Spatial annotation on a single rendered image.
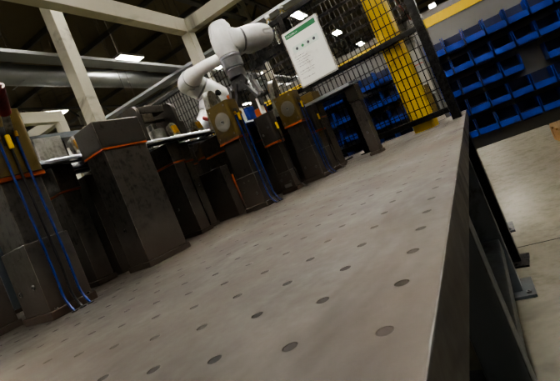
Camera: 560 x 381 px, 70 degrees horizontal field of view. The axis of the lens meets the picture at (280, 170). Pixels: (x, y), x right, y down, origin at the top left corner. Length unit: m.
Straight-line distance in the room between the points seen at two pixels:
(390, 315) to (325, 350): 0.04
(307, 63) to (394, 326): 2.02
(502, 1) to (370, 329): 3.42
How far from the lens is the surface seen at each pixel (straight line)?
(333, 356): 0.19
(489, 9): 3.55
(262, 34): 1.81
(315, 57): 2.15
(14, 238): 0.80
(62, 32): 10.40
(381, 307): 0.22
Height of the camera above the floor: 0.78
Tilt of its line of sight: level
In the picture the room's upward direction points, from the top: 22 degrees counter-clockwise
